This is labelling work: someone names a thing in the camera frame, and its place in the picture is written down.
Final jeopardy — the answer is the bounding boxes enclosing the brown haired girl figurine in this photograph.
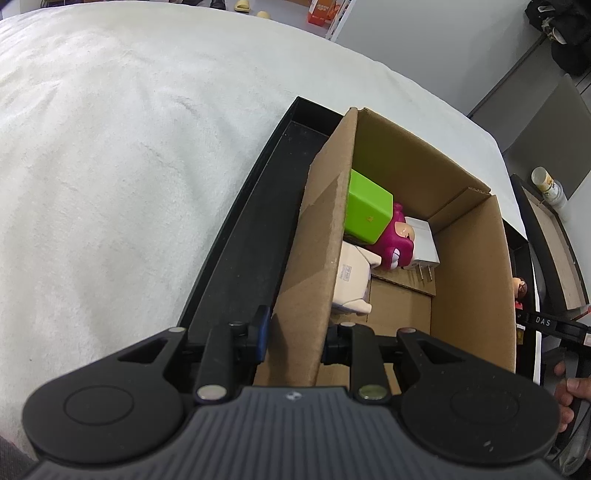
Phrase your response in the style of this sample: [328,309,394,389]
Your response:
[512,277,528,310]

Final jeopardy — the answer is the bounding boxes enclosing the cream white toy figure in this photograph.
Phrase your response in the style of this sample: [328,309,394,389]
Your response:
[332,241,382,315]

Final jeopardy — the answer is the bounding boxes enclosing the brown cardboard box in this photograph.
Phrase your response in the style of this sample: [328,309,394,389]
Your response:
[256,108,517,387]

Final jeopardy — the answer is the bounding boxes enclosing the magenta dinosaur costume figurine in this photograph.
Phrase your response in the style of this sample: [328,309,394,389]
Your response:
[370,202,415,271]

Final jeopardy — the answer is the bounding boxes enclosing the white charger plug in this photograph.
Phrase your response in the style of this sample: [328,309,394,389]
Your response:
[406,217,440,282]

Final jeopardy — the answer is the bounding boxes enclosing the green cube toy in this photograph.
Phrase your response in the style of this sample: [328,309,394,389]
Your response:
[345,170,394,245]

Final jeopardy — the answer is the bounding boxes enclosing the person right hand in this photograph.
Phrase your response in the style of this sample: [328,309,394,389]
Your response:
[554,361,591,433]

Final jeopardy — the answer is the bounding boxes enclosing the black shallow tray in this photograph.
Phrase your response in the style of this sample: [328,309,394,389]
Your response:
[186,108,517,386]

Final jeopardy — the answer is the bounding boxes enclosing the black framed cork board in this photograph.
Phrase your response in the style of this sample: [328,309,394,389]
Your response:
[510,174,590,320]

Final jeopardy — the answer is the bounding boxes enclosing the stacked paper cups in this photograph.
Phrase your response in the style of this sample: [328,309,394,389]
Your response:
[531,166,567,210]

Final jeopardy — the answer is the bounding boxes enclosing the grey padded panel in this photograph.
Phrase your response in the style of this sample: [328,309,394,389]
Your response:
[504,75,590,197]

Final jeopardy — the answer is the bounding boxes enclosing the white bed blanket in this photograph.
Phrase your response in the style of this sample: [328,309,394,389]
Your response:
[1,1,523,452]

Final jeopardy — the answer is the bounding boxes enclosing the orange cardboard box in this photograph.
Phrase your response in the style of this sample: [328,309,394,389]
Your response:
[307,0,343,26]

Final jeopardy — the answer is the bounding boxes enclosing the yellow slipper left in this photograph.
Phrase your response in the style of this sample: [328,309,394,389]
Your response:
[235,0,250,14]

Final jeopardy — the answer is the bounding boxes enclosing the black hanging jacket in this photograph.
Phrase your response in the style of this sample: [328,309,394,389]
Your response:
[525,0,591,76]

